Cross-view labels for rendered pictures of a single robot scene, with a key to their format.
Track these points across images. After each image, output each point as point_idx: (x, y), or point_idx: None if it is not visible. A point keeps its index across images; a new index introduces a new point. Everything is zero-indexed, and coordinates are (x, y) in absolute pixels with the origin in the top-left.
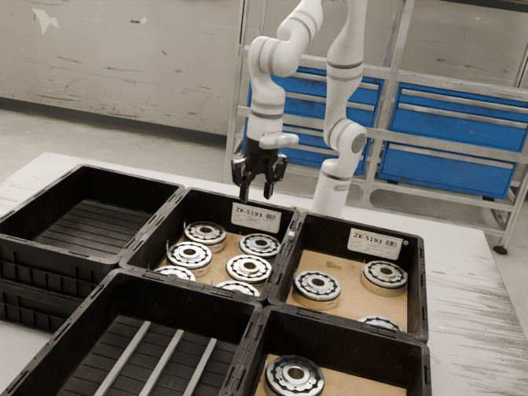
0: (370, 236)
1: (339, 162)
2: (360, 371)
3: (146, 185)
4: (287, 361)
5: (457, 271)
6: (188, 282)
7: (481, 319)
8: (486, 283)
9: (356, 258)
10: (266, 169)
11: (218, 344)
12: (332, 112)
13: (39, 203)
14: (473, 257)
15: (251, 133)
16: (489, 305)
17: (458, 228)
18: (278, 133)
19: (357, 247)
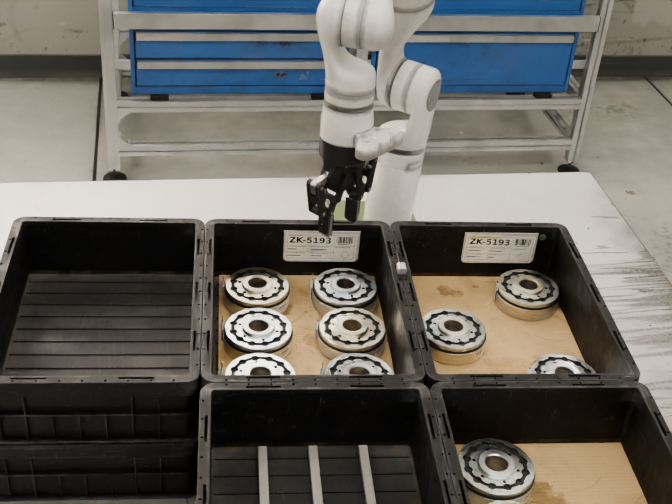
0: (493, 239)
1: (410, 129)
2: (560, 435)
3: (138, 232)
4: (475, 450)
5: (583, 247)
6: (314, 379)
7: (639, 312)
8: (626, 256)
9: (474, 272)
10: (353, 181)
11: (368, 451)
12: (391, 57)
13: (1, 305)
14: (594, 219)
15: (333, 138)
16: (642, 288)
17: (557, 176)
18: (373, 130)
19: (476, 256)
